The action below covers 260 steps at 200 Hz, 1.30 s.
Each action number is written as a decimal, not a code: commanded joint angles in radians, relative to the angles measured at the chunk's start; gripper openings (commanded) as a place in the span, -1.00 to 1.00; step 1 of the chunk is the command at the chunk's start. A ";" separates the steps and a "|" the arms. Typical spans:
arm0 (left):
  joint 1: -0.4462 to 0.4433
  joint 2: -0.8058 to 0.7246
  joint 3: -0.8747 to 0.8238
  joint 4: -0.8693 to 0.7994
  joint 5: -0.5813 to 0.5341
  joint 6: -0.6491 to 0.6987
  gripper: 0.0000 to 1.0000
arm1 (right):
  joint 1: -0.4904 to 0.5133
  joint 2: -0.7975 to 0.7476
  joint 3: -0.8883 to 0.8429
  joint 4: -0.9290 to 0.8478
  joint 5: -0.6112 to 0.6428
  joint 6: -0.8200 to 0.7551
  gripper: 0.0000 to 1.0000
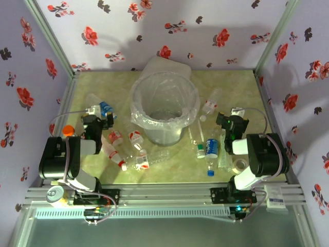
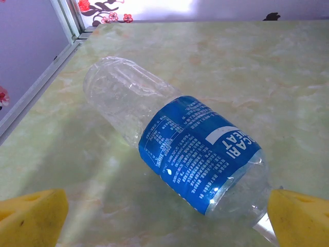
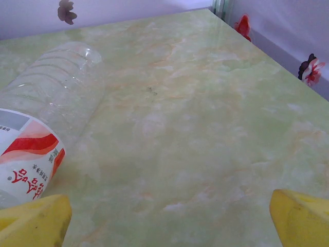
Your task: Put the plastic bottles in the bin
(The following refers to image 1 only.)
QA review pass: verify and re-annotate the clear unlabelled plastic bottle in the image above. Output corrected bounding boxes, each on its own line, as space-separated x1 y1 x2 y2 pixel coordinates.
217 128 233 172

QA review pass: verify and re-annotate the blue label plastic bottle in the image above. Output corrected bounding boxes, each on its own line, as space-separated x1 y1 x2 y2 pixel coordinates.
86 93 118 120
205 128 221 178

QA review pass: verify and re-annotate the white medicine bag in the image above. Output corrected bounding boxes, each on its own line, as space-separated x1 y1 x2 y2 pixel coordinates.
140 56 192 85

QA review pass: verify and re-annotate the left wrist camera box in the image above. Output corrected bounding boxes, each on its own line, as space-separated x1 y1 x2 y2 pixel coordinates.
85 104 103 117

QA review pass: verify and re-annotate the green controller board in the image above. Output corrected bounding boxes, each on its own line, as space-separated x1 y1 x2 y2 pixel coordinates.
84 207 110 218
232 205 249 216

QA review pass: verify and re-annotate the right base wiring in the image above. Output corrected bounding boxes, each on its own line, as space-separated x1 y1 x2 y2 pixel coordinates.
231 190 268 223

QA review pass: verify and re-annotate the aluminium right corner post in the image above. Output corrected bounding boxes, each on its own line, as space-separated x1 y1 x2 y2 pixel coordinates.
253 0 302 75

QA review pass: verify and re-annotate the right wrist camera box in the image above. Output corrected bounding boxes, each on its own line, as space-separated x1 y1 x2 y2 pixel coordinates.
230 107 245 118

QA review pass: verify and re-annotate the left base wiring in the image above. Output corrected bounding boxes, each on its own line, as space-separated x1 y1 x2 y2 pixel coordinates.
83 191 118 226

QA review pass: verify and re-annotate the black right mount plate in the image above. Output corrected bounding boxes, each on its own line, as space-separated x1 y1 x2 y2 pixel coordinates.
210 187 258 204

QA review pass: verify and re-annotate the white slotted cable duct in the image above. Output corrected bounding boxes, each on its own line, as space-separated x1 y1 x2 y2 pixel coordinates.
34 207 231 220

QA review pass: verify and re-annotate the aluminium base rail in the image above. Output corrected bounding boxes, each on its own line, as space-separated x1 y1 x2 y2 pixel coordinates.
24 183 308 208

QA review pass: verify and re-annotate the clear bottle with green label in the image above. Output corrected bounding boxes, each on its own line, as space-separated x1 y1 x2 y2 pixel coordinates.
189 119 207 160

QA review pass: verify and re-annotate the black mount plate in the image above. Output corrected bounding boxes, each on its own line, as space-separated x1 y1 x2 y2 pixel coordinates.
74 189 121 206
210 187 258 204

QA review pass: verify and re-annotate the base wiring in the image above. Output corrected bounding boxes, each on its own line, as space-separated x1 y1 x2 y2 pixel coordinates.
231 190 268 223
83 191 118 226

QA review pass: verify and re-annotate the aluminium left corner post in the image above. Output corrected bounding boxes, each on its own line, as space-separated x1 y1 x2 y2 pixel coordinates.
23 0 81 79

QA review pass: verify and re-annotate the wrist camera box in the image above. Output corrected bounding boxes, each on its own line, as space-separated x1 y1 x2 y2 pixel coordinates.
85 104 103 117
230 107 245 118

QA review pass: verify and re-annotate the black left mount plate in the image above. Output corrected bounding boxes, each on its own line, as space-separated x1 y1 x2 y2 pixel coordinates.
74 189 121 206

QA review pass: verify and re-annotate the aluminium left side rail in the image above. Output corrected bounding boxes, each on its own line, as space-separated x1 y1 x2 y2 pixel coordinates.
25 72 81 192

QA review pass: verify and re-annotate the aluminium corner post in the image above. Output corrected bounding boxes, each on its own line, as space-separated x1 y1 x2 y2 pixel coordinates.
23 0 81 79
253 0 302 75

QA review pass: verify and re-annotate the white tape roll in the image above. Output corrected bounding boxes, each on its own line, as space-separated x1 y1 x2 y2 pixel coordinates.
232 158 249 173

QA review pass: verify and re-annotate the orange cap plastic bottle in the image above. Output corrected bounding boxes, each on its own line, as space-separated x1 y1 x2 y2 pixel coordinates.
62 125 77 137

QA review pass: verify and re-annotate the small white box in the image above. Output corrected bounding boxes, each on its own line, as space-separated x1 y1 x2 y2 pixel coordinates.
266 186 287 209

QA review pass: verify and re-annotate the left green controller board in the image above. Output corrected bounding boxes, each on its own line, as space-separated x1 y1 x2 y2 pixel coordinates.
84 207 110 218

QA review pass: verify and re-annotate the aluminium right side rail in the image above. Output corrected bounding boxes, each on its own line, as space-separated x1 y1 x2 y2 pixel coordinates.
253 70 303 190

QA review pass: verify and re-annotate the yellow metal can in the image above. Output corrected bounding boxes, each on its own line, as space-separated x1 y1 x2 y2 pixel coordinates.
46 185 69 208

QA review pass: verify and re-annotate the grey wire mesh bin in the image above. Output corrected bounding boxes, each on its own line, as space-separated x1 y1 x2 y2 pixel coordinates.
131 72 201 147

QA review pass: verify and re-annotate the right green controller board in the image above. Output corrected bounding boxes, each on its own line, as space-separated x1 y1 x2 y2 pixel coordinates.
232 205 249 216

